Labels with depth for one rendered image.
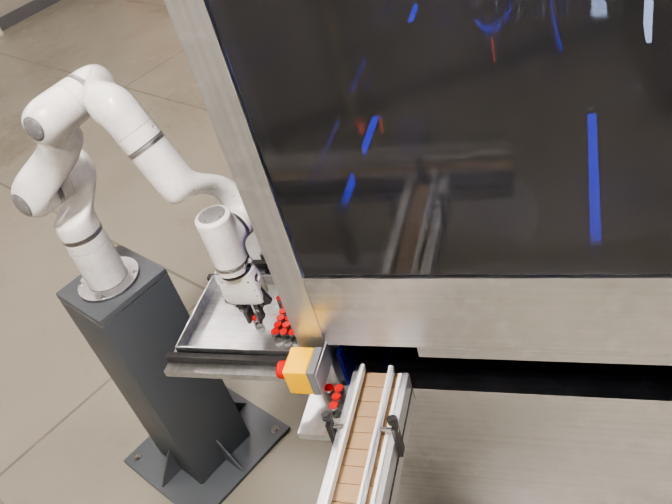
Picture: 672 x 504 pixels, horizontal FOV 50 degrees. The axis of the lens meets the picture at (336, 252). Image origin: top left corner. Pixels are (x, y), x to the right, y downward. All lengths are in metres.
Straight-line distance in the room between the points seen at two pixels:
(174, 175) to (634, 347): 0.97
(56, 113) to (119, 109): 0.17
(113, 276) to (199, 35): 1.15
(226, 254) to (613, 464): 0.97
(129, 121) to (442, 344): 0.78
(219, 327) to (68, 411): 1.48
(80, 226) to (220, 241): 0.59
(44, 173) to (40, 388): 1.67
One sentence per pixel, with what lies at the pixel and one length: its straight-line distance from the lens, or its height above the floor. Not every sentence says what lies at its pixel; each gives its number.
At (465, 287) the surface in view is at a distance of 1.35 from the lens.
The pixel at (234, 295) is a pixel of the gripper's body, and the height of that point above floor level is 1.03.
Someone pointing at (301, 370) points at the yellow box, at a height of 1.03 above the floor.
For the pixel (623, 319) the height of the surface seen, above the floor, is 1.11.
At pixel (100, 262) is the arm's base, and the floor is 0.97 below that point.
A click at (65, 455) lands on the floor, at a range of 3.12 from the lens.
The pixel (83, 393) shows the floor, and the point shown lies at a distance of 3.30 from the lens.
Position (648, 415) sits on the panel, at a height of 0.83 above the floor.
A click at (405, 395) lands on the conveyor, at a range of 1.54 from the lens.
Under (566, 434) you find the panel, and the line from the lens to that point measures 1.68.
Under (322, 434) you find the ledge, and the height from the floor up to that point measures 0.88.
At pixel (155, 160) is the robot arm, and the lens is 1.57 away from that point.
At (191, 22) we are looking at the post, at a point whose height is 1.75.
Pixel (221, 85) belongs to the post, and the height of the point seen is 1.64.
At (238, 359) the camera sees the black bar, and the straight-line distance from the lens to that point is 1.77.
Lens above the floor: 2.13
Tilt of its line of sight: 39 degrees down
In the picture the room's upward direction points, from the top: 17 degrees counter-clockwise
